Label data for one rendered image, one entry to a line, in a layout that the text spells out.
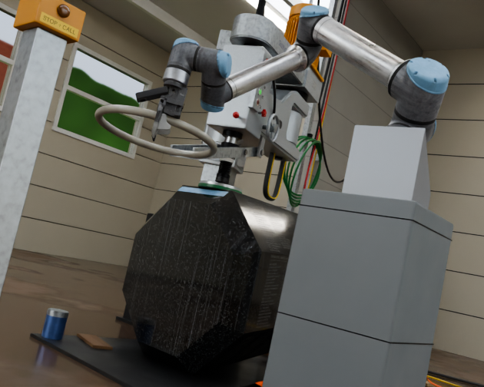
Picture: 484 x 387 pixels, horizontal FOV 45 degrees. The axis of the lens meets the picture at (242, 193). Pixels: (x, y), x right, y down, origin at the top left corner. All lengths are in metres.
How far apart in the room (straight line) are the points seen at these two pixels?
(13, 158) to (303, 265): 0.97
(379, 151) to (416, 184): 0.17
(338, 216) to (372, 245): 0.15
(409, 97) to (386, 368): 0.91
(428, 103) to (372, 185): 0.34
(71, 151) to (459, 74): 5.92
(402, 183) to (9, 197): 1.21
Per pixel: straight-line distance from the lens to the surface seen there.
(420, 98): 2.10
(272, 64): 2.37
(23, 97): 1.47
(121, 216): 10.47
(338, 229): 1.89
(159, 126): 2.04
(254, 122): 2.85
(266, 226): 2.72
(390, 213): 1.83
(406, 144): 2.01
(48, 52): 1.51
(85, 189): 9.92
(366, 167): 2.04
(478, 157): 8.11
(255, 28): 2.92
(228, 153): 2.74
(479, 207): 7.95
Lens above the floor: 0.57
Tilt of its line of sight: 6 degrees up
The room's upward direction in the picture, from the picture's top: 12 degrees clockwise
